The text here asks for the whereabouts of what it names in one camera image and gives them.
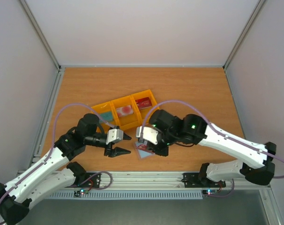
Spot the yellow three-compartment bin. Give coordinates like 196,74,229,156
92,90,157,131

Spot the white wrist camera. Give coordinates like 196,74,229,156
106,128,124,144
136,126,159,145

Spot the teal VIP card stack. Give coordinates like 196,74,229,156
100,111,114,122

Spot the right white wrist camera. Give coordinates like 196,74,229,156
136,126,159,145

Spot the pink circle card stack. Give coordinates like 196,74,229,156
116,105,133,117

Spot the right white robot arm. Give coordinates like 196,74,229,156
140,110,276,186

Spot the red card stack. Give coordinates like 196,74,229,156
135,97,153,110

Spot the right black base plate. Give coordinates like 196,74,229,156
181,172,226,188

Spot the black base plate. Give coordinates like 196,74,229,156
181,172,226,188
68,172,101,188

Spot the right small circuit board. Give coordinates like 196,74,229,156
202,189,219,196

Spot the aluminium front rail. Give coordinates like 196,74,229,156
17,170,271,190

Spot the left small circuit board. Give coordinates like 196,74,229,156
74,189,89,197

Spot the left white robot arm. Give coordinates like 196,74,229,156
0,113,131,225

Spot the pink leather card holder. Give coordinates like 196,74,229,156
133,141,155,160

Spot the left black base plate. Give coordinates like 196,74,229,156
68,172,101,188

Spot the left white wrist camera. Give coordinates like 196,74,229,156
106,128,124,144

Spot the small circuit board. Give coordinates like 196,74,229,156
74,189,89,197
202,189,219,196

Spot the grey slotted cable duct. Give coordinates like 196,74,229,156
48,190,203,201

